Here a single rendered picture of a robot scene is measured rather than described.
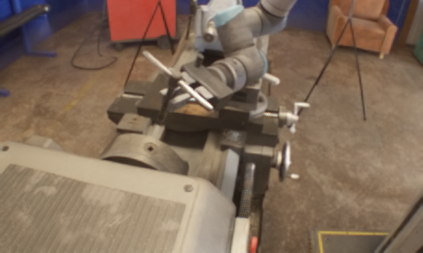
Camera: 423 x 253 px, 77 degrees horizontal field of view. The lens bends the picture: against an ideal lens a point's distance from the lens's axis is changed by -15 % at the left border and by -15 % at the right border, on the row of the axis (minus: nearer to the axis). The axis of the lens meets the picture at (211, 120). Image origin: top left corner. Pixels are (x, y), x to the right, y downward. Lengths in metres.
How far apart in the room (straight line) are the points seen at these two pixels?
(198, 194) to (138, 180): 0.10
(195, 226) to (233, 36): 0.53
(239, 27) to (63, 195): 0.59
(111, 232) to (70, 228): 0.06
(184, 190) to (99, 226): 0.14
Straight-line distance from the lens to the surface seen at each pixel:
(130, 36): 4.15
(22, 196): 0.55
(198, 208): 0.47
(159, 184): 0.50
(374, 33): 4.83
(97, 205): 0.49
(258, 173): 1.45
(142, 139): 0.77
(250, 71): 0.81
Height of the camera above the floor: 1.72
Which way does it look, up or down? 37 degrees down
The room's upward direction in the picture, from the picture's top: 3 degrees clockwise
